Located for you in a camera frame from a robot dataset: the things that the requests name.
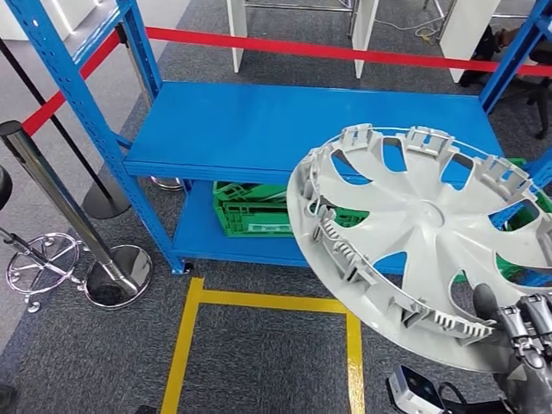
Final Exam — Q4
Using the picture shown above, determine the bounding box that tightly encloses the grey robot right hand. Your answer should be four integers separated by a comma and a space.
473, 284, 552, 414

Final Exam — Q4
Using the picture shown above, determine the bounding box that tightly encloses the silver plastic wheel hubcap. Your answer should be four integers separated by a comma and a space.
285, 122, 552, 375

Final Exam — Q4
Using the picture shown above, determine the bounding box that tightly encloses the blue metal shelf rack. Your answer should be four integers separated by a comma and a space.
4, 0, 552, 277

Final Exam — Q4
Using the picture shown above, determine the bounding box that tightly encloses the black office chair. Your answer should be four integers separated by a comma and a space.
502, 77, 552, 141

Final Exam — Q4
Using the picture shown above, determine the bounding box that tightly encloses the person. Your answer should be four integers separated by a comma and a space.
459, 25, 505, 88

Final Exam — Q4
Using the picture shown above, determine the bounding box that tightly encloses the white desk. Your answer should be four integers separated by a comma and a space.
226, 0, 380, 80
439, 0, 501, 84

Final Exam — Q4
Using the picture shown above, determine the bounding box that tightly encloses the collapsed green plastic crate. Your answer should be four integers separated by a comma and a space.
213, 180, 289, 204

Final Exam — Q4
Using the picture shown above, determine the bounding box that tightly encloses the red barrier belt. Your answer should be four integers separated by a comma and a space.
21, 29, 122, 138
145, 25, 552, 78

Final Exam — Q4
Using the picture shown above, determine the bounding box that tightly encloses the black seat chrome stool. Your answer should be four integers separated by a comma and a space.
0, 166, 85, 314

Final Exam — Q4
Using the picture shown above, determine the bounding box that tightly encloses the white floor cable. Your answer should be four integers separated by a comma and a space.
372, 14, 446, 41

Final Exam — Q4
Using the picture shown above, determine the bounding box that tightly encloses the chrome stanchion post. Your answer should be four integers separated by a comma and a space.
0, 120, 153, 310
116, 22, 184, 192

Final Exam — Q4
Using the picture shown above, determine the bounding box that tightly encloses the black post stanchion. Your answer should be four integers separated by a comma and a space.
0, 36, 131, 221

